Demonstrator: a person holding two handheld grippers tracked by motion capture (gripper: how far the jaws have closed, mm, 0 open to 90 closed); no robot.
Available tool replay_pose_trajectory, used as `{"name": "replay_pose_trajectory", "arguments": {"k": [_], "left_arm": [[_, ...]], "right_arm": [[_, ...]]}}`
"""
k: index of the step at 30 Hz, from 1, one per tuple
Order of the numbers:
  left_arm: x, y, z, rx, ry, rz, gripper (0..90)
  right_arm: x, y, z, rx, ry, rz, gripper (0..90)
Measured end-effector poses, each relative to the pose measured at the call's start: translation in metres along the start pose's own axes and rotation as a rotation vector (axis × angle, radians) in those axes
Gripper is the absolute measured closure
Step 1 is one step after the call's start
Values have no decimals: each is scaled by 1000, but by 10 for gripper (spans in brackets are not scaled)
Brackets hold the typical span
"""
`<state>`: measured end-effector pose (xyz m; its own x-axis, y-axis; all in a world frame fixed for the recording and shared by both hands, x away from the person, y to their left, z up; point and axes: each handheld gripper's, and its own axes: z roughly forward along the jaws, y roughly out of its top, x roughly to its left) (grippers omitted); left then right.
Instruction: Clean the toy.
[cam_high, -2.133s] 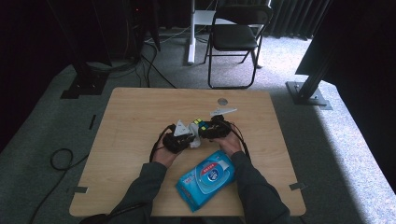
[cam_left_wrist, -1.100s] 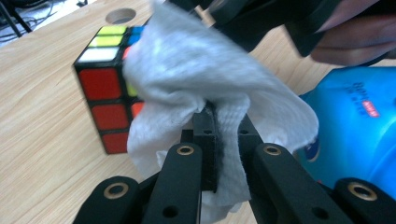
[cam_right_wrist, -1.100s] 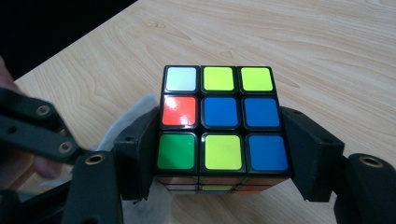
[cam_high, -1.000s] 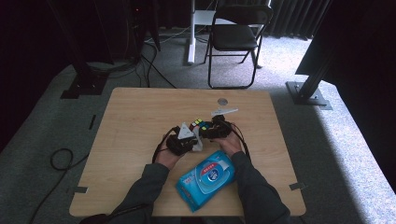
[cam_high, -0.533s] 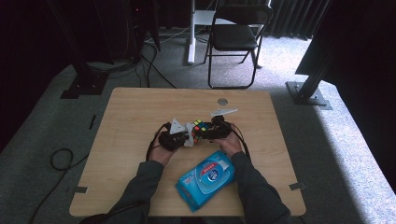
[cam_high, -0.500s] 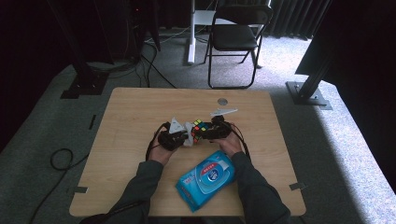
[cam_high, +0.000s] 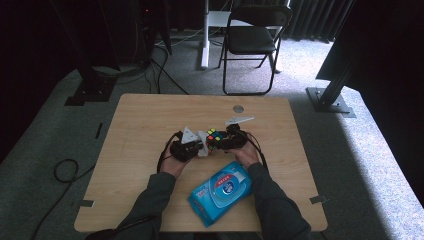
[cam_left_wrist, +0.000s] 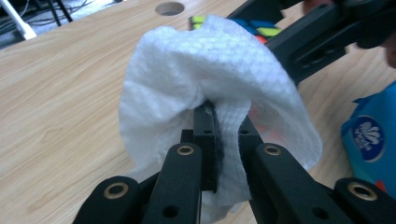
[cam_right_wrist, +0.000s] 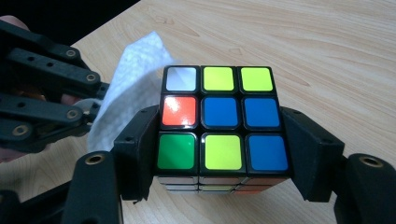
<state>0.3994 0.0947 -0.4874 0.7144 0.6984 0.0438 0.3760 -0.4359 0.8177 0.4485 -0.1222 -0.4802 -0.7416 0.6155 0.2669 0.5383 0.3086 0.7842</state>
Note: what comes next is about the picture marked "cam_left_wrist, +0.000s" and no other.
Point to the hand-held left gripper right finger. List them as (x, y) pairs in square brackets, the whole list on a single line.
[(249, 137)]

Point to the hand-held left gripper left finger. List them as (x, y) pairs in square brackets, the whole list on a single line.
[(207, 155)]

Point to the multicoloured puzzle cube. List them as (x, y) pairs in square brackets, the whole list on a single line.
[(267, 31)]

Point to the blue wet wipes pack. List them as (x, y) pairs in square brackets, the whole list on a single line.
[(373, 149)]

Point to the white desk leg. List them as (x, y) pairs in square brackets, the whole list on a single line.
[(18, 21)]

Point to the white wet wipe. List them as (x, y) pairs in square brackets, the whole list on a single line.
[(193, 71)]

